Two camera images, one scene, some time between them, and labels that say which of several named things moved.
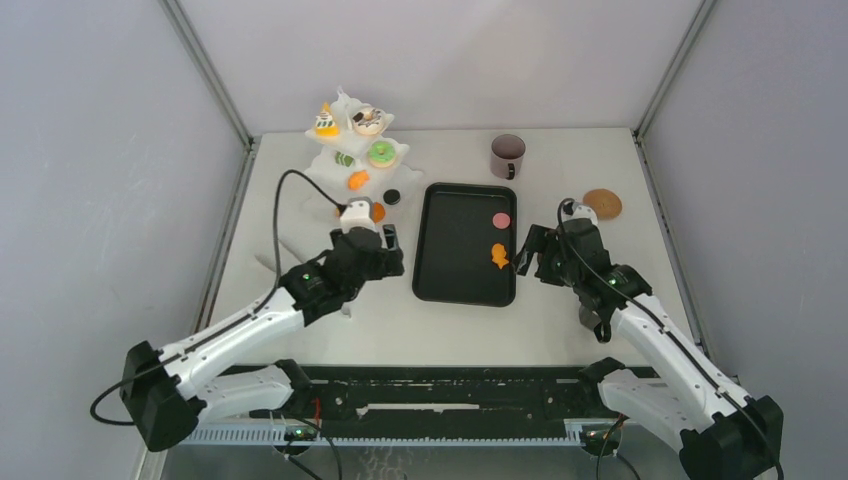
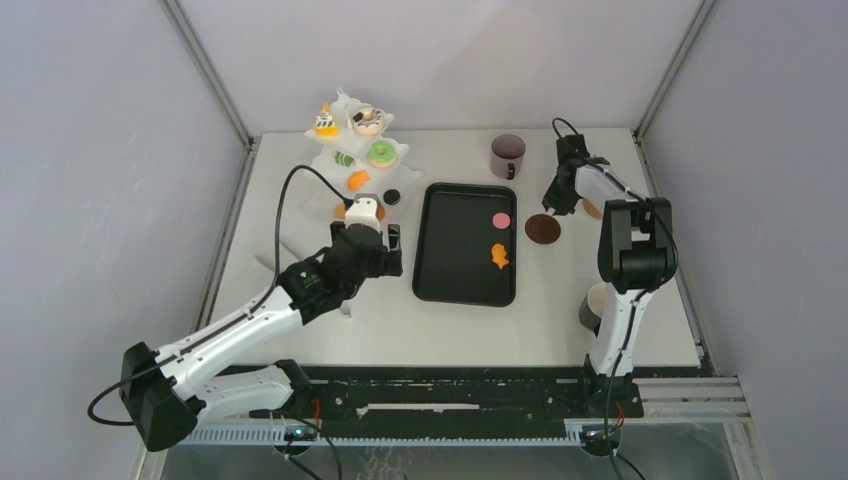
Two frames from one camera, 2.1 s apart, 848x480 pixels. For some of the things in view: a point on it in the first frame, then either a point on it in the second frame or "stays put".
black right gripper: (543, 240) to (563, 206)
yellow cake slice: (325, 124) stays put
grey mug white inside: (588, 317) stays put
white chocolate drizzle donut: (369, 121) stays put
